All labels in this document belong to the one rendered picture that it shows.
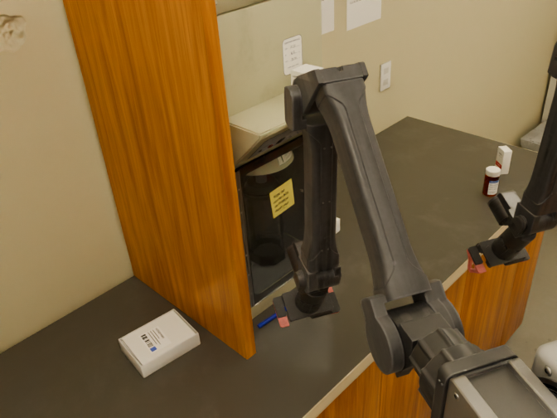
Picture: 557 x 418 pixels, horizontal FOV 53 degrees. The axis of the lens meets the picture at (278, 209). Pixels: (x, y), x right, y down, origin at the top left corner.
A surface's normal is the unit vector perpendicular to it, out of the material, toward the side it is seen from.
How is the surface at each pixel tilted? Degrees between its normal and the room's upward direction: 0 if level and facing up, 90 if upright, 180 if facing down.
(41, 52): 90
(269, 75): 90
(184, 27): 90
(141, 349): 0
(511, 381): 0
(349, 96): 44
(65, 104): 90
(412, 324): 0
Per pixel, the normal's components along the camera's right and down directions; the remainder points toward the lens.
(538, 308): -0.06, -0.84
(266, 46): 0.72, 0.34
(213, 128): -0.70, 0.43
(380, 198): 0.17, -0.25
